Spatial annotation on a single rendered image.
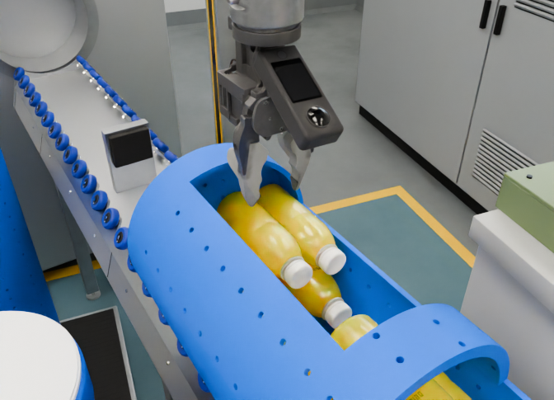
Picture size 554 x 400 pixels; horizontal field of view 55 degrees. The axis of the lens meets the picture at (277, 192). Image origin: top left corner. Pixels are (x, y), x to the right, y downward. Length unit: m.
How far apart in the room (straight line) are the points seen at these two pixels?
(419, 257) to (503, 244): 1.73
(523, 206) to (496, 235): 0.06
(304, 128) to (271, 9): 0.12
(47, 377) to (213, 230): 0.30
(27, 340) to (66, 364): 0.08
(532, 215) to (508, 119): 1.72
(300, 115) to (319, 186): 2.39
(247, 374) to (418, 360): 0.18
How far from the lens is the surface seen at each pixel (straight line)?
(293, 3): 0.54
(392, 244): 2.57
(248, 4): 0.54
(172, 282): 0.70
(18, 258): 1.59
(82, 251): 2.22
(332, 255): 0.78
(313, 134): 0.51
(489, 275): 0.88
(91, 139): 1.53
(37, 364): 0.82
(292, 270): 0.73
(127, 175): 1.27
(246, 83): 0.59
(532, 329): 0.85
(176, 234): 0.71
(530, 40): 2.41
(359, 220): 2.69
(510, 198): 0.85
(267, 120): 0.58
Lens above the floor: 1.63
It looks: 35 degrees down
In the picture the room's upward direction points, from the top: straight up
